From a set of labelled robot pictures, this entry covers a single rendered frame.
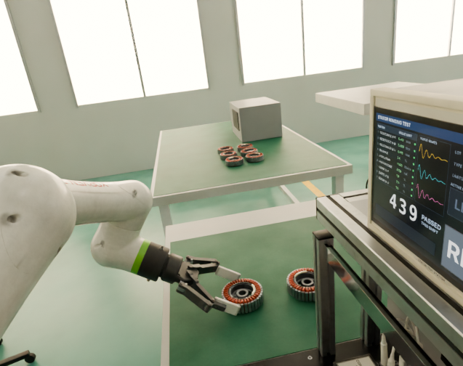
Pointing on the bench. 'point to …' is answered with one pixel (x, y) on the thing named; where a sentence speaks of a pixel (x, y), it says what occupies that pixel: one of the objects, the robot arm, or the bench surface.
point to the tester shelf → (400, 277)
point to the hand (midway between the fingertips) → (235, 292)
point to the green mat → (270, 262)
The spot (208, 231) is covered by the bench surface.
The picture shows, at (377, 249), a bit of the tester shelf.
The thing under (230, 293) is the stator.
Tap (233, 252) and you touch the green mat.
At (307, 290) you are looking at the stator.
